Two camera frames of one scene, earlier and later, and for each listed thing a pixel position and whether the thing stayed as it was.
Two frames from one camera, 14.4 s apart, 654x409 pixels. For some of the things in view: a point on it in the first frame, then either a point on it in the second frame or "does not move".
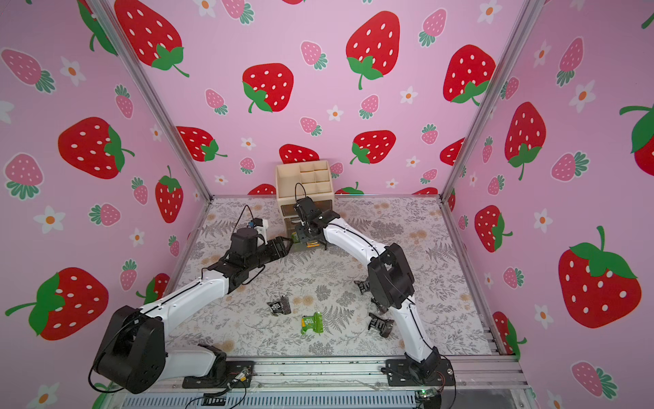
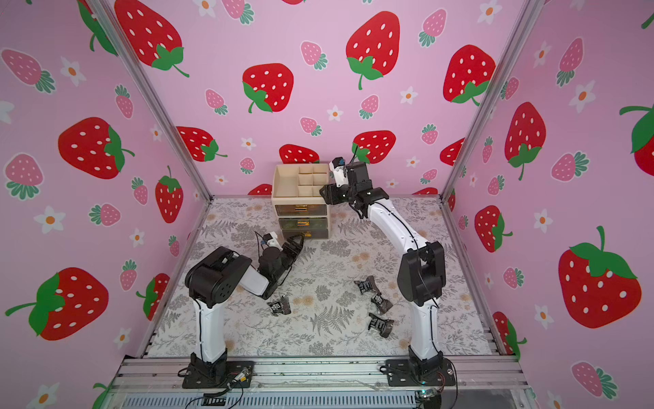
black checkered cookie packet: x=364 y=285 does not move
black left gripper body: x=256 y=261 → x=284 y=261
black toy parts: x=384 y=326 does not move
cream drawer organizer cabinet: x=311 y=179 does not move
